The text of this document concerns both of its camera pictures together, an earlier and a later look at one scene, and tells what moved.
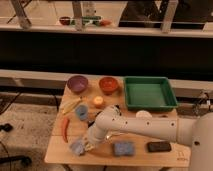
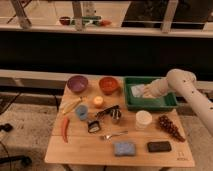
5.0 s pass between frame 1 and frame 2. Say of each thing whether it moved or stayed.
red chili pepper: stayed
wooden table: stayed
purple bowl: stayed
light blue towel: moved
